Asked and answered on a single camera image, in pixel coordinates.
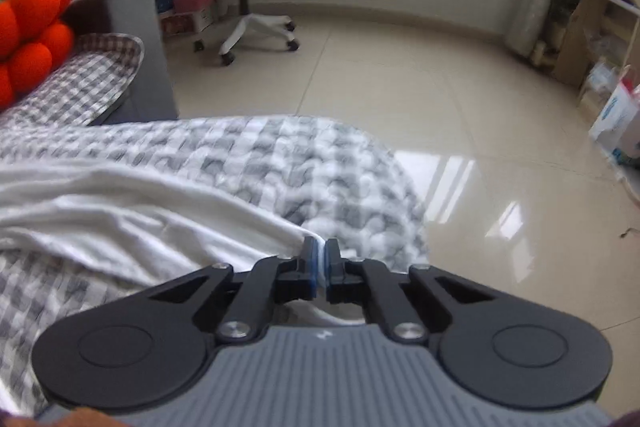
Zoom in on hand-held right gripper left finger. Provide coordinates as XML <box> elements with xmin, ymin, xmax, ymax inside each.
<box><xmin>147</xmin><ymin>237</ymin><xmax>321</xmax><ymax>343</ymax></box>

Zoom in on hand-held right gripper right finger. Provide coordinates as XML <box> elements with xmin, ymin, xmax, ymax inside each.
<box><xmin>324</xmin><ymin>237</ymin><xmax>493</xmax><ymax>343</ymax></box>

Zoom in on white pants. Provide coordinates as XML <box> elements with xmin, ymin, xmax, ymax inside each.
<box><xmin>0</xmin><ymin>164</ymin><xmax>371</xmax><ymax>328</ymax></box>

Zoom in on grey checked quilted blanket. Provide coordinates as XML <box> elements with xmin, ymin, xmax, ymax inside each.
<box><xmin>0</xmin><ymin>33</ymin><xmax>431</xmax><ymax>423</ymax></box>

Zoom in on dark grey sofa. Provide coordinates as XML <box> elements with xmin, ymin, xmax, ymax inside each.
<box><xmin>64</xmin><ymin>0</ymin><xmax>180</xmax><ymax>128</ymax></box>

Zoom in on white paper bag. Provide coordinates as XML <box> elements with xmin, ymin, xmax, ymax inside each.
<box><xmin>589</xmin><ymin>66</ymin><xmax>640</xmax><ymax>165</ymax></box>

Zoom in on wooden shelf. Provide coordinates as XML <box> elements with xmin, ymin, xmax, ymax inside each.
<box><xmin>545</xmin><ymin>0</ymin><xmax>640</xmax><ymax>108</ymax></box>

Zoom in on orange pumpkin cushion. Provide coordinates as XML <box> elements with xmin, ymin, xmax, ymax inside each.
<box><xmin>0</xmin><ymin>22</ymin><xmax>76</xmax><ymax>112</ymax></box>
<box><xmin>0</xmin><ymin>0</ymin><xmax>78</xmax><ymax>60</ymax></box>

